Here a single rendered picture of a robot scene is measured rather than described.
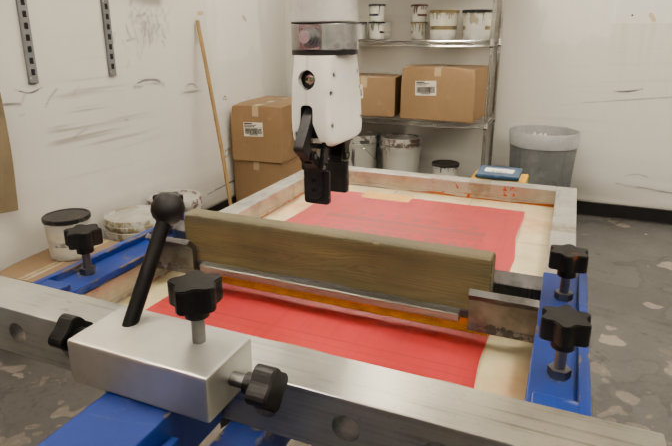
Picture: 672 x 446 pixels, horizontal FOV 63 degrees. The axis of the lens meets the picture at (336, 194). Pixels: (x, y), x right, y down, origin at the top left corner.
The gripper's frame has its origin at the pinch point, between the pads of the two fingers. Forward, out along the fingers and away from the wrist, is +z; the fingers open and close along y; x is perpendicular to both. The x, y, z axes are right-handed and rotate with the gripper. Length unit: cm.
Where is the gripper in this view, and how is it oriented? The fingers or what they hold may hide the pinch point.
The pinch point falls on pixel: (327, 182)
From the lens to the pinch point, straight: 66.4
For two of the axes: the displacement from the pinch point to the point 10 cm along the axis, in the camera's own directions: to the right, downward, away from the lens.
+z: 0.1, 9.6, 2.8
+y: 4.1, -2.6, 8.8
